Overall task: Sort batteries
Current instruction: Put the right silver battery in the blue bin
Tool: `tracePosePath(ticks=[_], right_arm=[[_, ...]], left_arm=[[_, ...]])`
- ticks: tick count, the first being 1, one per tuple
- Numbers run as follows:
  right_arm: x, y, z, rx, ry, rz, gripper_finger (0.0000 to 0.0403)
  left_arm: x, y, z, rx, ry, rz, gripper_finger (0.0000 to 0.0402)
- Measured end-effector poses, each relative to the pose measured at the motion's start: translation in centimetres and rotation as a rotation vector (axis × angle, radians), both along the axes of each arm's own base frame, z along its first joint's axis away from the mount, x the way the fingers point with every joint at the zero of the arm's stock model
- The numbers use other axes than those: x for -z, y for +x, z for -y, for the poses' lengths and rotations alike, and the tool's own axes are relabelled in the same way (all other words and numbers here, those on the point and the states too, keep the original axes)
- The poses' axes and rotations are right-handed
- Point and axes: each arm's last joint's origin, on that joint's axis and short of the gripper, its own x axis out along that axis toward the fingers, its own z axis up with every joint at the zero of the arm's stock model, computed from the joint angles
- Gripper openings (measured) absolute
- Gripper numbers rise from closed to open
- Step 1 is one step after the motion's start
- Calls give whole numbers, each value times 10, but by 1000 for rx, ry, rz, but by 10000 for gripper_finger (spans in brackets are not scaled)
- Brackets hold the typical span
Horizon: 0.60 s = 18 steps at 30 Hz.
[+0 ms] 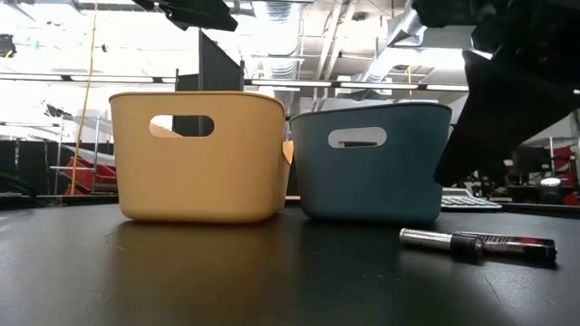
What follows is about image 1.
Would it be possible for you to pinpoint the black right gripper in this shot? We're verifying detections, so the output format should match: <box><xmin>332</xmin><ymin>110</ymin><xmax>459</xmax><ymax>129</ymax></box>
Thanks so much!
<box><xmin>411</xmin><ymin>0</ymin><xmax>580</xmax><ymax>187</ymax></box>

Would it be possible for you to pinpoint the black partition panel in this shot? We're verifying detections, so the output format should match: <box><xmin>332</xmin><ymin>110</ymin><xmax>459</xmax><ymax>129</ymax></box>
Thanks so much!
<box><xmin>174</xmin><ymin>29</ymin><xmax>247</xmax><ymax>138</ymax></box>

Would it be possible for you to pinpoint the red slanted panel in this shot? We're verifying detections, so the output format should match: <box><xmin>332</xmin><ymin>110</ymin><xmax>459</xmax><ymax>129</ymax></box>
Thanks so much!
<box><xmin>61</xmin><ymin>143</ymin><xmax>118</xmax><ymax>197</ymax></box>

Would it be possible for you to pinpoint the white desk calculator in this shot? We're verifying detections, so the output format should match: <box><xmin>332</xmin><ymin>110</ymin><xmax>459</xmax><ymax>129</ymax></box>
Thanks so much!
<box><xmin>440</xmin><ymin>186</ymin><xmax>504</xmax><ymax>212</ymax></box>

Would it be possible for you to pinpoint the blue plastic bin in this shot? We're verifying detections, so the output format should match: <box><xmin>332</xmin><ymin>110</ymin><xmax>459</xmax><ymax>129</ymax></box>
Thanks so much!
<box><xmin>288</xmin><ymin>101</ymin><xmax>453</xmax><ymax>225</ymax></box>

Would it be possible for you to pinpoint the yellow extension cable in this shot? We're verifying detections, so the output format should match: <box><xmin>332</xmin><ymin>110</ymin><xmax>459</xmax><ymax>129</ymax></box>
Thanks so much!
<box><xmin>69</xmin><ymin>0</ymin><xmax>100</xmax><ymax>197</ymax></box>

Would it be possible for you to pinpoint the black and silver marker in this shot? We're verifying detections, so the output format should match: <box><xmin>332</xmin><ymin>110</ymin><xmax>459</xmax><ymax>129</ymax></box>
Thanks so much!
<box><xmin>452</xmin><ymin>230</ymin><xmax>559</xmax><ymax>264</ymax></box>

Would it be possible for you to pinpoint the yellow plastic bin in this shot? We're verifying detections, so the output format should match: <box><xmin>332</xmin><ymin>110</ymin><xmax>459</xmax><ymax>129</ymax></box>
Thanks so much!
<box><xmin>109</xmin><ymin>91</ymin><xmax>295</xmax><ymax>225</ymax></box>

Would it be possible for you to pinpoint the shelf with red bins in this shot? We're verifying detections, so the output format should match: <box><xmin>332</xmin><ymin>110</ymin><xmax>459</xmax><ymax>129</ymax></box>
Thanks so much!
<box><xmin>502</xmin><ymin>135</ymin><xmax>580</xmax><ymax>207</ymax></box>

